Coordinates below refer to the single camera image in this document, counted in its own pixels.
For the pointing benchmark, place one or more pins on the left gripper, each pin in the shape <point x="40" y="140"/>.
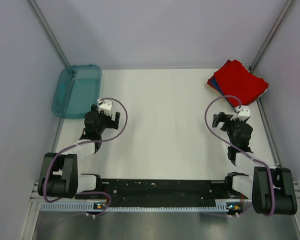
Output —
<point x="111" y="124"/>

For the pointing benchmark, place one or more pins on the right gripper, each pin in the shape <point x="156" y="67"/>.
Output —
<point x="217" y="118"/>

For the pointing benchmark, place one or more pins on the red t shirt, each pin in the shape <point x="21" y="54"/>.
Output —
<point x="247" y="96"/>
<point x="234" y="79"/>

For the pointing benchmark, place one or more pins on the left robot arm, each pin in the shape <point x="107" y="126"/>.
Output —
<point x="59" y="176"/>

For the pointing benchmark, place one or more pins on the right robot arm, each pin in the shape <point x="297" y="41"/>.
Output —
<point x="271" y="190"/>

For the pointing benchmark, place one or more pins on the folded cream t shirt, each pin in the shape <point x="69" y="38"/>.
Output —
<point x="218" y="95"/>

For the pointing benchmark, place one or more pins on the folded blue t shirt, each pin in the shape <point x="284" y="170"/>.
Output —
<point x="216" y="86"/>

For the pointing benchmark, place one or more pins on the folded red t shirt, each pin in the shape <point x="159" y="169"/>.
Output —
<point x="247" y="96"/>

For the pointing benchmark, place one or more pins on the teal plastic bin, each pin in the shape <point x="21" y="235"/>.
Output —
<point x="78" y="88"/>

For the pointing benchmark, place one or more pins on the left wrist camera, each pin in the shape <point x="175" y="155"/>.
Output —
<point x="104" y="106"/>

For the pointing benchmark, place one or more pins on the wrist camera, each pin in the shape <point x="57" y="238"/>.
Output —
<point x="104" y="106"/>
<point x="242" y="112"/>

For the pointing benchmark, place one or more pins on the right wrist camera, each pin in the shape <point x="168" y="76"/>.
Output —
<point x="242" y="112"/>

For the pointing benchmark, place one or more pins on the right aluminium frame post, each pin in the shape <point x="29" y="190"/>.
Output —
<point x="287" y="8"/>

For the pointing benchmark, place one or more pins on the aluminium frame post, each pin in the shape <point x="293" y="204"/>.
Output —
<point x="287" y="8"/>
<point x="48" y="32"/>

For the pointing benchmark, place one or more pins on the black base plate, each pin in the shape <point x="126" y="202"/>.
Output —
<point x="162" y="192"/>

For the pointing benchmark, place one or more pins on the left aluminium frame post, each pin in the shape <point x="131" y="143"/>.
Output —
<point x="48" y="32"/>

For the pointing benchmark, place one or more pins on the grey cable duct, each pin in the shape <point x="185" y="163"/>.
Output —
<point x="218" y="206"/>

